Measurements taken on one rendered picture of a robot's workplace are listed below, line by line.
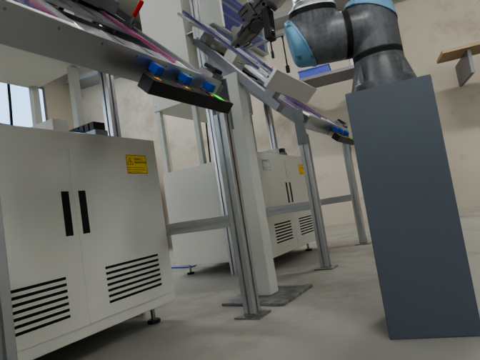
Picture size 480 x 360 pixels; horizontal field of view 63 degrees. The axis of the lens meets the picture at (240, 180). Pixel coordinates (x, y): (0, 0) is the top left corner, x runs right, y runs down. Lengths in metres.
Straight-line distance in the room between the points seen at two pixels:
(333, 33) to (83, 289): 0.91
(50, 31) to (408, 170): 0.77
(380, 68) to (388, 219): 0.34
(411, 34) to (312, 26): 3.88
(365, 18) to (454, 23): 3.93
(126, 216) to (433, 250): 0.85
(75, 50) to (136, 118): 4.64
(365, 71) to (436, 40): 3.87
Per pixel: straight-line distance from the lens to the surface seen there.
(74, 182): 1.16
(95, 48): 0.91
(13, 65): 1.75
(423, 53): 4.78
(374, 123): 0.92
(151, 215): 1.34
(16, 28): 0.83
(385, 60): 0.98
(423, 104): 0.93
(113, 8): 1.59
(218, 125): 1.25
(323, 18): 1.00
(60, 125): 1.23
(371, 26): 1.01
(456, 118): 4.66
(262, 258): 1.44
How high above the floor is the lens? 0.32
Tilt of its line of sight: 5 degrees up
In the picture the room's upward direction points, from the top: 9 degrees counter-clockwise
